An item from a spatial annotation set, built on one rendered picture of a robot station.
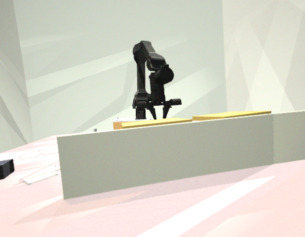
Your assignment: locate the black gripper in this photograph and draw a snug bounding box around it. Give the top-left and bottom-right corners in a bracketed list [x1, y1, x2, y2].
[136, 86, 182, 119]

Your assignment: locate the pale grey flat panel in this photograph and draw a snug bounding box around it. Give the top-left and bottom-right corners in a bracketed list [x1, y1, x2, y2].
[56, 111, 305, 200]

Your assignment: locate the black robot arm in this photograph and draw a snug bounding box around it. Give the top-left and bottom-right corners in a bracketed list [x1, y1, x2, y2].
[132, 40, 174, 119]

